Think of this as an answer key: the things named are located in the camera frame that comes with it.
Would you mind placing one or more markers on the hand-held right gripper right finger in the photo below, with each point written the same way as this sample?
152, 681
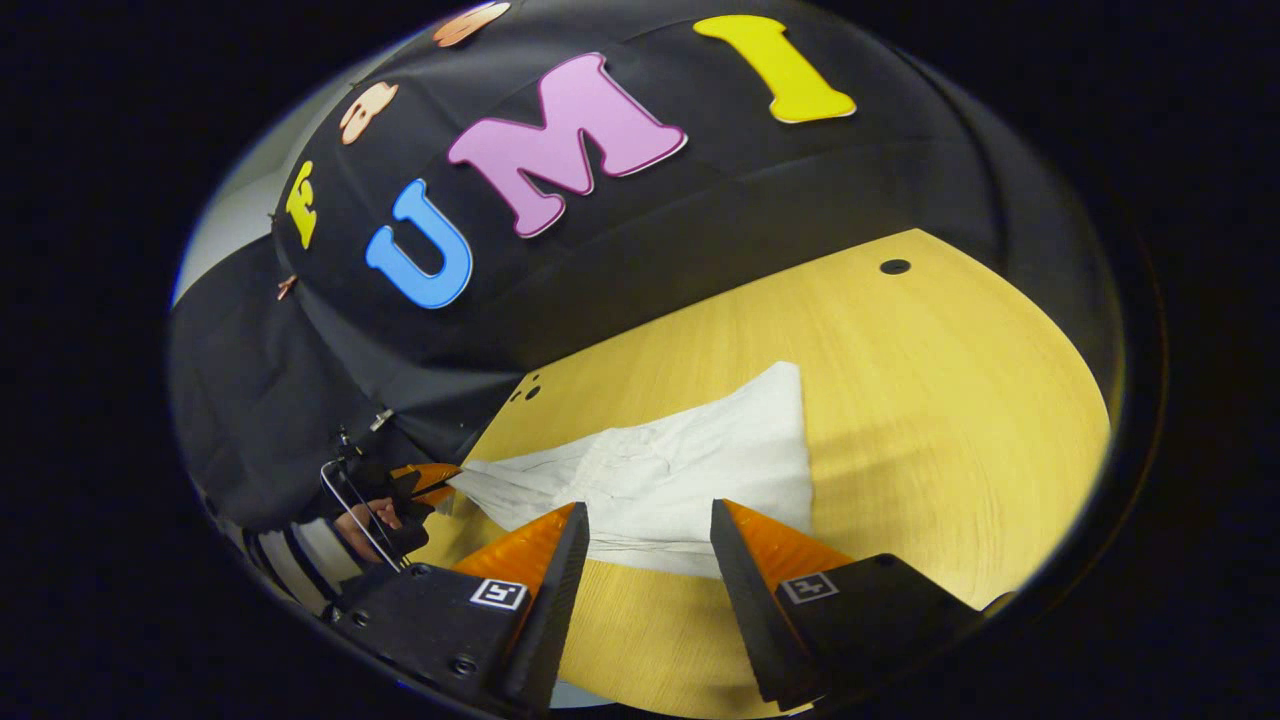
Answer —
750, 620

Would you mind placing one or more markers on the white jeans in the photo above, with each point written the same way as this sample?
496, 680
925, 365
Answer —
690, 470

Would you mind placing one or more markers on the pink cloth clip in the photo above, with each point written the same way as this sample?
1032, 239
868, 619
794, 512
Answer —
287, 287

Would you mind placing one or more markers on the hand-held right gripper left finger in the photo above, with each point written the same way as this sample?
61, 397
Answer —
555, 620

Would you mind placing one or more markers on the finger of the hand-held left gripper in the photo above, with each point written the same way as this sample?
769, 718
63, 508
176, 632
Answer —
432, 473

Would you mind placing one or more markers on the silver cloth clip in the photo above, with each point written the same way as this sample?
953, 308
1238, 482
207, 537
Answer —
381, 418

